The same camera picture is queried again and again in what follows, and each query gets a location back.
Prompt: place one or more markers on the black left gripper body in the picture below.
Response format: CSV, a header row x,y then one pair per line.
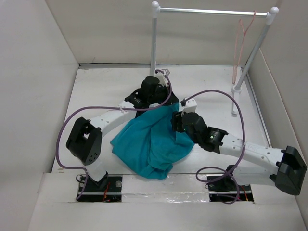
x,y
161,94

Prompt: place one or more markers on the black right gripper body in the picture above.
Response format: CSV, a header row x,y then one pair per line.
x,y
177,121

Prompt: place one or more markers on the teal t shirt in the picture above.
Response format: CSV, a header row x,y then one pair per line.
x,y
149,146

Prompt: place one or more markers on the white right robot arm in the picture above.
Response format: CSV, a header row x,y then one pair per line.
x,y
283,168

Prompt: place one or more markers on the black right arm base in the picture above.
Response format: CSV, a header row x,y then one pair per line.
x,y
225,191

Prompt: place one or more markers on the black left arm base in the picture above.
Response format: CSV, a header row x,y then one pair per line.
x,y
111,192

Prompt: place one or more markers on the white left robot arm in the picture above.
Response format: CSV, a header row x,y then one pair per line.
x,y
85,139

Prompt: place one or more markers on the white clothes rack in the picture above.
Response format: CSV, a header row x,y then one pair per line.
x,y
191,35

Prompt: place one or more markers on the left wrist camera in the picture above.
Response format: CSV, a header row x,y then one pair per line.
x,y
162,76

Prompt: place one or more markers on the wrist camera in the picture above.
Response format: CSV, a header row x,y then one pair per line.
x,y
162,76
189,105

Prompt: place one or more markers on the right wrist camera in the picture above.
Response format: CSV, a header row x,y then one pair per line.
x,y
189,105

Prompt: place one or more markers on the pink wire hanger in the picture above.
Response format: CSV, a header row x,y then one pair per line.
x,y
239,45

